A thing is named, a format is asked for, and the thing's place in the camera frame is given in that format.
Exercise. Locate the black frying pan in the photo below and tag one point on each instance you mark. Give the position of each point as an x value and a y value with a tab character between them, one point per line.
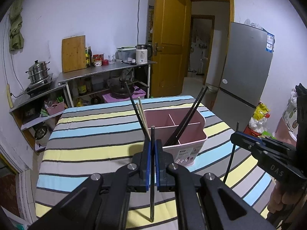
121	92

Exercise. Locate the yellow wooden door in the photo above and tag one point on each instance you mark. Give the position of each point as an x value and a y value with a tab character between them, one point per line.
171	29

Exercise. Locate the person's right hand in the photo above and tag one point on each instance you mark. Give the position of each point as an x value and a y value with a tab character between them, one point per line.
280	198

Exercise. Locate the wooden chopstick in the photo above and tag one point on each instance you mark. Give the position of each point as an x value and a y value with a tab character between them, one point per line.
142	115

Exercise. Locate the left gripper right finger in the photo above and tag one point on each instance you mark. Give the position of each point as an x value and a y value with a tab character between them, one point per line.
164	181

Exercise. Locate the green hanging cloth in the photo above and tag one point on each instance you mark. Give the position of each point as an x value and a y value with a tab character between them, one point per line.
16	40

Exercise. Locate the white electric kettle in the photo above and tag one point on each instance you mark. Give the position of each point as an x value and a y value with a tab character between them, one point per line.
143	53

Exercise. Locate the wooden cutting board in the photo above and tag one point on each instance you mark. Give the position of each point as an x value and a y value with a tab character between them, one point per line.
73	54

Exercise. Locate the yellow snack bag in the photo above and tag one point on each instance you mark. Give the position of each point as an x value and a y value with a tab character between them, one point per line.
261	111

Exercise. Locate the black chopstick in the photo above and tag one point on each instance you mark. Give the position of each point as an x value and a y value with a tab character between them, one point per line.
230	158
152	173

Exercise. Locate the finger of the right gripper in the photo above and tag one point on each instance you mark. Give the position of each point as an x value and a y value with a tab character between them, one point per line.
246	141

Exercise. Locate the striped tablecloth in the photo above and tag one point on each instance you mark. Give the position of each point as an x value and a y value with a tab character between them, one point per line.
102	138

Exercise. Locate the black chopstick right compartment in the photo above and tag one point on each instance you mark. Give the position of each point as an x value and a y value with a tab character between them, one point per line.
173	139

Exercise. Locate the dark oil bottle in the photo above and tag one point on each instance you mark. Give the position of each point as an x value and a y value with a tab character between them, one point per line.
90	56

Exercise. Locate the silver refrigerator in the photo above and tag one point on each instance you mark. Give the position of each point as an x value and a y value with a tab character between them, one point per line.
244	76

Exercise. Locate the steel kitchen shelf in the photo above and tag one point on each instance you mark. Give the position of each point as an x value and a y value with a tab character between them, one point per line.
46	100

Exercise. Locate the steel steamer pot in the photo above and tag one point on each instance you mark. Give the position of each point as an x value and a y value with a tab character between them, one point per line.
38	71

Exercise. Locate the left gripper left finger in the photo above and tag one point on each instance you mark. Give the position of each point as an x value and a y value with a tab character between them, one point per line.
139	181

